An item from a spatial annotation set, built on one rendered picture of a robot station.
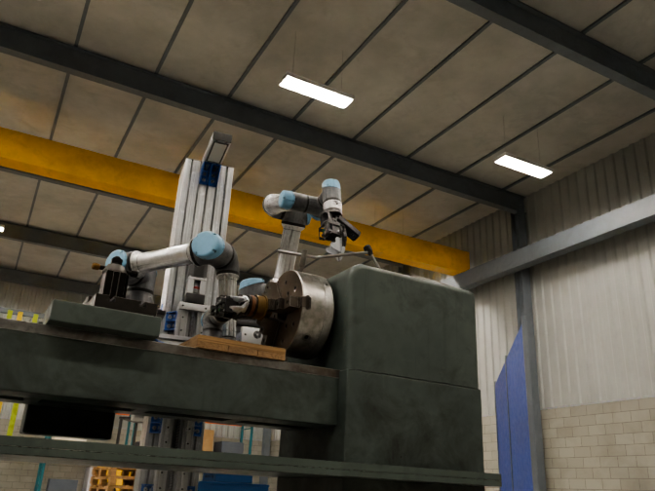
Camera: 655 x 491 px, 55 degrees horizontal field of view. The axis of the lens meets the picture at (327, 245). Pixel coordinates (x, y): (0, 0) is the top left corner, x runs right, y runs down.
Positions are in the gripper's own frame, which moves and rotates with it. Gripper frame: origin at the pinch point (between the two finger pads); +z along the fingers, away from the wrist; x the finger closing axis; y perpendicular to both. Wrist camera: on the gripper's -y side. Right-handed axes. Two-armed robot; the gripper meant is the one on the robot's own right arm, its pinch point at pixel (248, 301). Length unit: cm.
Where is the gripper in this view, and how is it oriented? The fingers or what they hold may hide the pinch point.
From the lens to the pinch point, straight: 223.8
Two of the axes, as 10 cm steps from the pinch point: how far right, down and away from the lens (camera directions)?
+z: 4.9, -3.0, -8.2
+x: 0.4, -9.3, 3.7
